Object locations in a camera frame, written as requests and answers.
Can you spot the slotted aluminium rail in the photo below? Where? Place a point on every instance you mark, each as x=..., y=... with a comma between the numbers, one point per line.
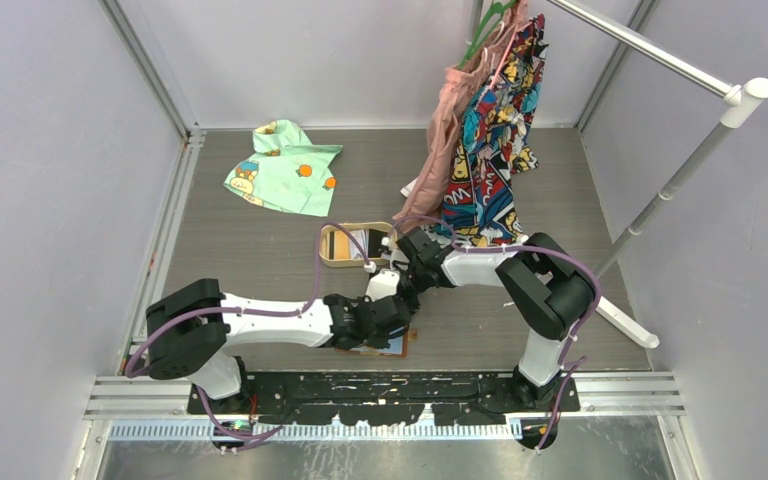
x=204, y=430

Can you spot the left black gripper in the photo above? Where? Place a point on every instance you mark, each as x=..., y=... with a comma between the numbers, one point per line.
x=380, y=341

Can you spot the beige oval card tray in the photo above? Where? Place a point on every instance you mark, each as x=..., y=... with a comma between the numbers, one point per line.
x=377, y=230

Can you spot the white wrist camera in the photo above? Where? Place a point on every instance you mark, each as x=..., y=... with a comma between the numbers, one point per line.
x=391, y=252
x=383, y=282

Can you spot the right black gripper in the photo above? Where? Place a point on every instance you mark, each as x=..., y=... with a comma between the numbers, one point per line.
x=414, y=303

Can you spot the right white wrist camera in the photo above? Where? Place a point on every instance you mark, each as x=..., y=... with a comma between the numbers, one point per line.
x=391, y=252

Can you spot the white metal clothes rack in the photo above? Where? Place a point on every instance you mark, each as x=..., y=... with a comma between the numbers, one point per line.
x=698, y=275

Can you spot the green clothes hanger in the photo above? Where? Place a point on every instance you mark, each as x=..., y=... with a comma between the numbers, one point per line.
x=485, y=25

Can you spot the green cartoon child shirt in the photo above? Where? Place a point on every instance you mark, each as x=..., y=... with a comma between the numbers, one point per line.
x=287, y=171

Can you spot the white VIP card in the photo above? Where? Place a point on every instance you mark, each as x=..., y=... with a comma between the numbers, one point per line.
x=363, y=238

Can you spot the brown leather card holder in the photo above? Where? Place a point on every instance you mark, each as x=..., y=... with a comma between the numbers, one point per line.
x=398, y=347

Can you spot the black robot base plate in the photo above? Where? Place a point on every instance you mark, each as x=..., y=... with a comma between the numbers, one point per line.
x=455, y=398

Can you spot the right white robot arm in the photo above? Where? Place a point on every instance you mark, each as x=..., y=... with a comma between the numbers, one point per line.
x=550, y=291

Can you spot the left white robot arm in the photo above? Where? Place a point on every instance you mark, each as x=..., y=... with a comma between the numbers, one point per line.
x=190, y=331

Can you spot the colourful comic print garment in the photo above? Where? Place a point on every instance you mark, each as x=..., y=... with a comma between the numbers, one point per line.
x=491, y=144

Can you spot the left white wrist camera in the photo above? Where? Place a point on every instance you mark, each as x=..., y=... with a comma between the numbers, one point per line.
x=383, y=282

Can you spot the gold credit card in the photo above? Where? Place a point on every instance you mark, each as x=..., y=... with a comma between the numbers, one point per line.
x=343, y=246

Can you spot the pink hanging garment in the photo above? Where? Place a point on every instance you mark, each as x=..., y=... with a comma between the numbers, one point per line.
x=461, y=83

